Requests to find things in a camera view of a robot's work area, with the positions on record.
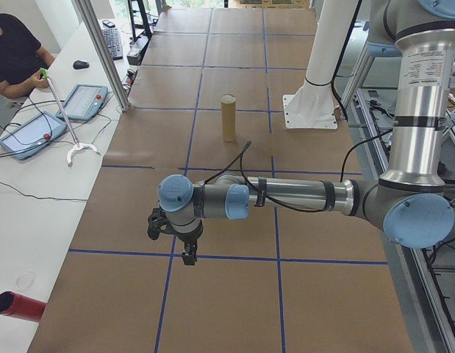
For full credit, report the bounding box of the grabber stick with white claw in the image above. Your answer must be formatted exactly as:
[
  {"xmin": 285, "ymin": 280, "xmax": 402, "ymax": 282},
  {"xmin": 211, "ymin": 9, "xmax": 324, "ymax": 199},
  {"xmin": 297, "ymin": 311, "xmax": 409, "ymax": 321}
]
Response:
[{"xmin": 40, "ymin": 68, "xmax": 102, "ymax": 168}]

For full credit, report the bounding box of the person right forearm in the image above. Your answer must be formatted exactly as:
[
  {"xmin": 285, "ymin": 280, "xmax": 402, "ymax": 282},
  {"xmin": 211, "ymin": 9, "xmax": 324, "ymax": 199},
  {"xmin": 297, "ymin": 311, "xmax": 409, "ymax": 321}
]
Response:
[{"xmin": 0, "ymin": 75, "xmax": 39, "ymax": 99}]

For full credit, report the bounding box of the person right hand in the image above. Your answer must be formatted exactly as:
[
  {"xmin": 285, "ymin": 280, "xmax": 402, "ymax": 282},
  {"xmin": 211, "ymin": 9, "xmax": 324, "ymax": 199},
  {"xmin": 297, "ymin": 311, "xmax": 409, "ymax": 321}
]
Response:
[{"xmin": 29, "ymin": 71, "xmax": 49, "ymax": 90}]

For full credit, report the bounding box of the brown cardboard tube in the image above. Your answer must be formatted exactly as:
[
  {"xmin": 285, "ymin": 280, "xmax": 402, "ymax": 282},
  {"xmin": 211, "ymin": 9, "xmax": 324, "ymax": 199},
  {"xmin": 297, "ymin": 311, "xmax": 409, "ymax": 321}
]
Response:
[{"xmin": 221, "ymin": 94, "xmax": 237, "ymax": 143}]

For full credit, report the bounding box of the white desk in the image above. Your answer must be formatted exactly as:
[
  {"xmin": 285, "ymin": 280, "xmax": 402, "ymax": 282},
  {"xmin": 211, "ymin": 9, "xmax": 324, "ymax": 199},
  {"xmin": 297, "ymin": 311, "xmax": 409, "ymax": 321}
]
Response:
[{"xmin": 0, "ymin": 16, "xmax": 160, "ymax": 353}]

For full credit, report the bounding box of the clear plastic lid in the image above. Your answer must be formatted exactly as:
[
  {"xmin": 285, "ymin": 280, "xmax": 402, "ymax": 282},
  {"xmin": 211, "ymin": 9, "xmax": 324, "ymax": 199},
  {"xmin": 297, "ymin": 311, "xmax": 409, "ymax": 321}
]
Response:
[{"xmin": 15, "ymin": 271, "xmax": 37, "ymax": 290}]

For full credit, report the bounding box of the red tube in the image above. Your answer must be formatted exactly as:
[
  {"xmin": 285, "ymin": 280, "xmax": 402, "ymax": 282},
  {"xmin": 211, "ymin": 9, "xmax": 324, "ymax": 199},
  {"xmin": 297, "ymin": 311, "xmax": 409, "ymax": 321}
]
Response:
[{"xmin": 0, "ymin": 290, "xmax": 48, "ymax": 324}]

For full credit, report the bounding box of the blue grey teach pendant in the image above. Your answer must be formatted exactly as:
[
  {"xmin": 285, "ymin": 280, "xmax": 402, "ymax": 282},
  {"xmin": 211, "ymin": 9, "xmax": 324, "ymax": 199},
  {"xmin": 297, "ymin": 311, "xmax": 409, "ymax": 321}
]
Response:
[
  {"xmin": 0, "ymin": 110, "xmax": 69, "ymax": 161},
  {"xmin": 55, "ymin": 83, "xmax": 110, "ymax": 124}
]

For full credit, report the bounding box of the black box with white label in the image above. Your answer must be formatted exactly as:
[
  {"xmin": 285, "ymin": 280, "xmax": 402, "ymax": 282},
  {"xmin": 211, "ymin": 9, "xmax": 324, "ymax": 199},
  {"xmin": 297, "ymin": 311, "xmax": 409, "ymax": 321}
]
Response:
[{"xmin": 126, "ymin": 36, "xmax": 151, "ymax": 67}]

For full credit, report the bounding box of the black keyboard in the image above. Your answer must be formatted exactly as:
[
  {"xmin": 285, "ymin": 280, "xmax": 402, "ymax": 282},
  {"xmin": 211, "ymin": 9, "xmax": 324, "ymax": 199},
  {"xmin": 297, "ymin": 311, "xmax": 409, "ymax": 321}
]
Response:
[{"xmin": 101, "ymin": 26, "xmax": 124, "ymax": 62}]

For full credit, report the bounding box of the black equipment rack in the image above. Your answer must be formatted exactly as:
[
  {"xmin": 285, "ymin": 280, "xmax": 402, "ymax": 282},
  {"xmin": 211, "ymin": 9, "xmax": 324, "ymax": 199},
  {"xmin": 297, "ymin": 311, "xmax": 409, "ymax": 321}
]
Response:
[{"xmin": 126, "ymin": 0, "xmax": 159, "ymax": 41}]

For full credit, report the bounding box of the person in black shirt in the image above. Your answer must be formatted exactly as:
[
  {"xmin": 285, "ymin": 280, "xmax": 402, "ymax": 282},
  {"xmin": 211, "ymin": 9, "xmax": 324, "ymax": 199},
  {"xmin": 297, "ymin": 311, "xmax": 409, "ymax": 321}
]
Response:
[{"xmin": 0, "ymin": 13, "xmax": 56, "ymax": 88}]

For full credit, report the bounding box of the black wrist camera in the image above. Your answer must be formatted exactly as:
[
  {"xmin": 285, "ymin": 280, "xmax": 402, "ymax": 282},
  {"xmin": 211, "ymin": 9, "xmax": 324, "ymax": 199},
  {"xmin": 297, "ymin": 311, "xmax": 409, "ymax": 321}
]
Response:
[{"xmin": 146, "ymin": 207, "xmax": 173, "ymax": 241}]

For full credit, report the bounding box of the black cable on robot arm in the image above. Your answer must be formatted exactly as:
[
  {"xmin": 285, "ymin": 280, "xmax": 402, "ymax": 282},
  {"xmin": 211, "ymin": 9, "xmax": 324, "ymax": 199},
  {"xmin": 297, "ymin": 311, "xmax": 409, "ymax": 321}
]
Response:
[{"xmin": 204, "ymin": 140, "xmax": 397, "ymax": 213}]

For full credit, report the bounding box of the black desk cable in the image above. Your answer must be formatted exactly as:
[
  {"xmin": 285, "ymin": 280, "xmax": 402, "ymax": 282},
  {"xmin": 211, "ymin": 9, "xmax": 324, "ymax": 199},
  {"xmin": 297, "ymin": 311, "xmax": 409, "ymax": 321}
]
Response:
[
  {"xmin": 23, "ymin": 93, "xmax": 54, "ymax": 138},
  {"xmin": 0, "ymin": 175, "xmax": 88, "ymax": 203}
]

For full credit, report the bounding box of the aluminium profile post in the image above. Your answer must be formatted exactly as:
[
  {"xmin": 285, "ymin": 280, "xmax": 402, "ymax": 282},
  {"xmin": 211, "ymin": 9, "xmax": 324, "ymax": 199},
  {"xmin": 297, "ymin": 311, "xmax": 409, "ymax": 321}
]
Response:
[{"xmin": 74, "ymin": 0, "xmax": 135, "ymax": 113}]

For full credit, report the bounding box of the metal bar frame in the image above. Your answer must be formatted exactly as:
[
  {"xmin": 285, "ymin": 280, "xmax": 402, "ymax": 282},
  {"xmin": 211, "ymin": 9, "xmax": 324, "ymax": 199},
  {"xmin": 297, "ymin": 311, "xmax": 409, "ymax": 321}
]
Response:
[{"xmin": 339, "ymin": 21, "xmax": 455, "ymax": 353}]

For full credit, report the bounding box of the white bracket with bolts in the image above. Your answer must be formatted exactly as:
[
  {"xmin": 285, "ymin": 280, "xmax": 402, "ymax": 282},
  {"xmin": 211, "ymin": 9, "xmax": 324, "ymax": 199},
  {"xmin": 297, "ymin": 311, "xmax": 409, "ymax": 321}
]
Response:
[{"xmin": 282, "ymin": 0, "xmax": 365, "ymax": 131}]

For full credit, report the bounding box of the black cable inside frame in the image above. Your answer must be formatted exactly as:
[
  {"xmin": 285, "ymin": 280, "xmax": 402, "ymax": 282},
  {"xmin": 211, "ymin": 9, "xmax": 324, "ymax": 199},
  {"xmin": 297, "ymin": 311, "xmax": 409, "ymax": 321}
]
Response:
[
  {"xmin": 425, "ymin": 238, "xmax": 455, "ymax": 339},
  {"xmin": 362, "ymin": 90, "xmax": 397, "ymax": 155}
]

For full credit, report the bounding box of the black cable along pedestal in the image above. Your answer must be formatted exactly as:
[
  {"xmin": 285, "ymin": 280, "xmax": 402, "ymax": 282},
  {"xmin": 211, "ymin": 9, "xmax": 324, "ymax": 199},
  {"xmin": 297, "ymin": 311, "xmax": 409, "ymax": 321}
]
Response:
[{"xmin": 329, "ymin": 0, "xmax": 364, "ymax": 112}]

